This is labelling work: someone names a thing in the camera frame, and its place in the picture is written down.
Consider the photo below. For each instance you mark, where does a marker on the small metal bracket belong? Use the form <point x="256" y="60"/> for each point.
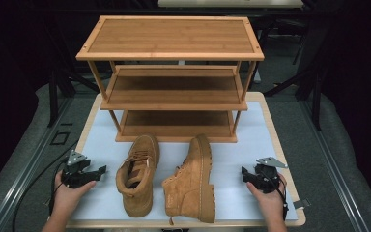
<point x="302" y="203"/>

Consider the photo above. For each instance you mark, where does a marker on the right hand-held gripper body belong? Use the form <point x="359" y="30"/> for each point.
<point x="267" y="175"/>

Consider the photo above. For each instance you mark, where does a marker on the person's left hand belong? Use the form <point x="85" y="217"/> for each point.
<point x="67" y="198"/>

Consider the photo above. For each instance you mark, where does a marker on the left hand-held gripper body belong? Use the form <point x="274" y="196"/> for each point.
<point x="74" y="167"/>

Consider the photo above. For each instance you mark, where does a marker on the wooden three-tier shoe rack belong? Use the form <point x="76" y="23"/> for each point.
<point x="174" y="38"/>

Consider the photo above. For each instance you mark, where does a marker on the black metal stand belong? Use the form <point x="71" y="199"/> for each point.
<point x="315" y="96"/>
<point x="54" y="96"/>

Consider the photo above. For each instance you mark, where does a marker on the black square floor frame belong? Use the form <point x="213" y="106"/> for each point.
<point x="52" y="138"/>

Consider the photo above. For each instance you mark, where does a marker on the grey aluminium rail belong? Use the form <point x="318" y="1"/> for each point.
<point x="25" y="174"/>
<point x="331" y="167"/>

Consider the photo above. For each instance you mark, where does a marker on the tan suede boot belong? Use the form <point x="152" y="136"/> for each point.
<point x="138" y="193"/>
<point x="190" y="187"/>

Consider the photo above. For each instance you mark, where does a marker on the person's right hand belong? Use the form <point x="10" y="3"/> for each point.
<point x="269" y="201"/>

